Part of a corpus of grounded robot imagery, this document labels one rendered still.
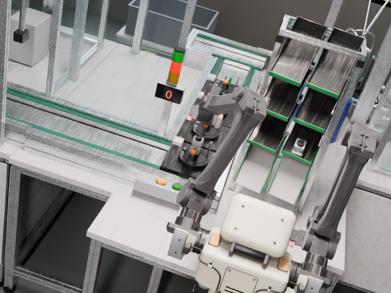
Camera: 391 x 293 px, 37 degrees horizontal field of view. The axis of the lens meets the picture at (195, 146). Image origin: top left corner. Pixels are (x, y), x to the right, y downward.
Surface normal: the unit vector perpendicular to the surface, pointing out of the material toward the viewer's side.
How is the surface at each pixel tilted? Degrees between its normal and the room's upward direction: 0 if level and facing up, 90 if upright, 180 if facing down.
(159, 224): 0
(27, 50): 90
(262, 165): 45
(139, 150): 0
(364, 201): 90
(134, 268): 0
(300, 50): 25
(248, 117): 78
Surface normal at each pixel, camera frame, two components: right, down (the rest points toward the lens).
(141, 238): 0.22, -0.81
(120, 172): -0.23, 0.50
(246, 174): -0.12, -0.26
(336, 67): 0.04, -0.55
